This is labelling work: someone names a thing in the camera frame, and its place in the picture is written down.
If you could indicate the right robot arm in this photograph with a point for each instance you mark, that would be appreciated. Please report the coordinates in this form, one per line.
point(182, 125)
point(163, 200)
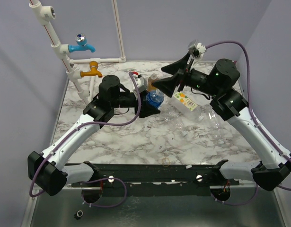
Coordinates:
point(274, 166)

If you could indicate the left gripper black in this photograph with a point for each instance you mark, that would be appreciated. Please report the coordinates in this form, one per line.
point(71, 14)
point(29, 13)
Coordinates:
point(146, 109)

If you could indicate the orange faucet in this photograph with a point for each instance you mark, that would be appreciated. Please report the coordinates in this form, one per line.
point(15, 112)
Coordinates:
point(93, 66)

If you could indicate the blue label water bottle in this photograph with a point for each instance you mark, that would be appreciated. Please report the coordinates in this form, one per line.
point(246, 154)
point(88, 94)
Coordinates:
point(155, 98)

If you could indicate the small black white knob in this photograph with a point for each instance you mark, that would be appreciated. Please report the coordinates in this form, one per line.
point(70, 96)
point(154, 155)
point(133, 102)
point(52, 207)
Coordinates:
point(78, 215)

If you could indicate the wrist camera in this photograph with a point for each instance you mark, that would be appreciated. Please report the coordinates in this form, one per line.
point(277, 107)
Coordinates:
point(197, 51)
point(140, 81)

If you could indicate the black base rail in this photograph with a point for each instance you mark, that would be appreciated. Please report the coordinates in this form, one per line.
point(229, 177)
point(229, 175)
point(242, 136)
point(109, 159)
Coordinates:
point(116, 180)

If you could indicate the orange label clear bottle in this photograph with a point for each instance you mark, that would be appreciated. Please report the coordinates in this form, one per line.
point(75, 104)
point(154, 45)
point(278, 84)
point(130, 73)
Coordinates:
point(185, 105)

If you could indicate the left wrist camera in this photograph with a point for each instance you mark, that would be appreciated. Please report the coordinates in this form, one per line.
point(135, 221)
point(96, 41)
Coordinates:
point(140, 81)

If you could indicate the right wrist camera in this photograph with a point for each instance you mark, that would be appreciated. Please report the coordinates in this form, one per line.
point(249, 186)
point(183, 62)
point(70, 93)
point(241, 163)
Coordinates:
point(197, 51)

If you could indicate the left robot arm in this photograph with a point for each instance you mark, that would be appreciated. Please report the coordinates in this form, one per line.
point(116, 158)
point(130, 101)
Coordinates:
point(48, 168)

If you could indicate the blue faucet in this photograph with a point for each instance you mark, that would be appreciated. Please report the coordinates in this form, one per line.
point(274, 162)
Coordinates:
point(82, 44)

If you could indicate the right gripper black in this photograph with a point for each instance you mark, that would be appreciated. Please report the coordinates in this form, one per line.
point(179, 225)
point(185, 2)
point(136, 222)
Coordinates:
point(182, 77)

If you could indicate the golden energy drink bottle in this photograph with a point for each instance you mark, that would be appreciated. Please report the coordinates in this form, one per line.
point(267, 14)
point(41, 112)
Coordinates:
point(151, 80)

